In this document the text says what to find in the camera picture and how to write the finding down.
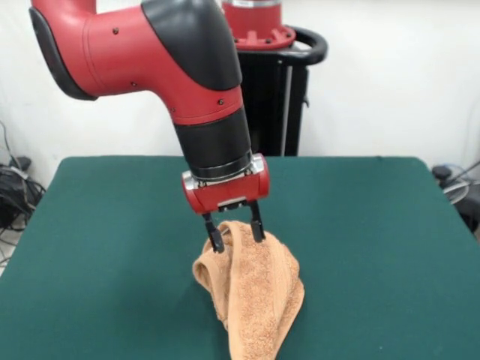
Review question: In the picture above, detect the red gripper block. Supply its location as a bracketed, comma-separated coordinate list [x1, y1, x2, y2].
[182, 154, 270, 255]

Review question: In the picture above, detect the tan terry towel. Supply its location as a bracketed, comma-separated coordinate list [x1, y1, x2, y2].
[192, 220, 305, 360]

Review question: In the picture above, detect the dark green table cloth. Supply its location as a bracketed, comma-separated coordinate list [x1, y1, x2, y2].
[0, 155, 480, 360]

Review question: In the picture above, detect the black floor object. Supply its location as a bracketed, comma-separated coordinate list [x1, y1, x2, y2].
[457, 194, 480, 233]

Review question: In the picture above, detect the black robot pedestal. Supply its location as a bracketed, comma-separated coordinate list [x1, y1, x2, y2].
[234, 25, 329, 158]

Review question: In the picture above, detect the white ring stand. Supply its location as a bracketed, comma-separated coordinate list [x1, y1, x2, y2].
[442, 178, 470, 206]

